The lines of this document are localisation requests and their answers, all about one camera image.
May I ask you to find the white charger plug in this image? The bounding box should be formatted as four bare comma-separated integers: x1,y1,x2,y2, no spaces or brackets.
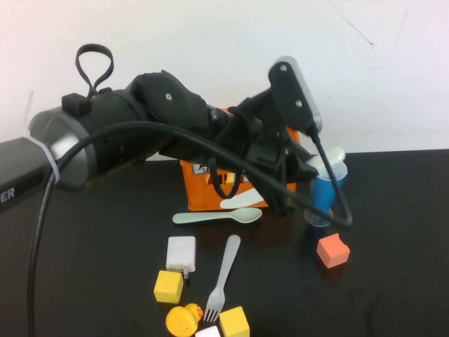
165,235,197,280

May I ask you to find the white zip tie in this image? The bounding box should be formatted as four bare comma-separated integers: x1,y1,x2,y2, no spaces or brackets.
26,136,61,178

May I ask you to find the white foam cube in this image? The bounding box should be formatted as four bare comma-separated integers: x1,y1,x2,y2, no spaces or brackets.
194,325,222,337

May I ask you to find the black strap loop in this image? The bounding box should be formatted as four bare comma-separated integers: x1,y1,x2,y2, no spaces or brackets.
75,44,115,98

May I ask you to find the clear plastic cone stand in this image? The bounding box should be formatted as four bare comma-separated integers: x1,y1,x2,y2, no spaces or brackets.
303,205,335,227

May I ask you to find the pale grey plastic fork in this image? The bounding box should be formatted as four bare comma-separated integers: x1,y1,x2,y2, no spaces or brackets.
203,234,242,323

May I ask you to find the orange plastic cutlery holder crate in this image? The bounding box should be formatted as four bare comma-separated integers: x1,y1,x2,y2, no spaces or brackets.
180,107,302,212

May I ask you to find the orange foam cube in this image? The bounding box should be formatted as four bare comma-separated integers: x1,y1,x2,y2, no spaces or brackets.
316,232,351,270

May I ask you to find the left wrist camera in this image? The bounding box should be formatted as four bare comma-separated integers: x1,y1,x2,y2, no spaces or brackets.
268,55,323,136

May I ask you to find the white plastic knife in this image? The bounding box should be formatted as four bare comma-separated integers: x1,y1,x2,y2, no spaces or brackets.
220,146,347,211

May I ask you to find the left arm black cable clip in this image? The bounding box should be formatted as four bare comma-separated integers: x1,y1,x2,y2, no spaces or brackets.
61,93,91,115

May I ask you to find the yellow foam cube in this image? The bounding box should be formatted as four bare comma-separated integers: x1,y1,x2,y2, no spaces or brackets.
153,269,185,305
219,305,250,337

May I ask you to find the blue paper cone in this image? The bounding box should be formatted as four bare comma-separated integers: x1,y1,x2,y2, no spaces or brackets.
310,159,348,219

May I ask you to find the mint green plastic spoon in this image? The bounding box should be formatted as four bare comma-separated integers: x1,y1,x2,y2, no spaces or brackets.
172,207,263,225

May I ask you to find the yellow rubber duck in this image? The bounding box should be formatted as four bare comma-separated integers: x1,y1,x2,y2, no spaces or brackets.
165,302,204,337

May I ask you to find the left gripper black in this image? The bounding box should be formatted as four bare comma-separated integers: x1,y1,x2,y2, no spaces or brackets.
245,121,319,185

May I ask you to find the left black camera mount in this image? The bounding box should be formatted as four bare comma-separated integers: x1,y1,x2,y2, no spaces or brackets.
229,87,285,127

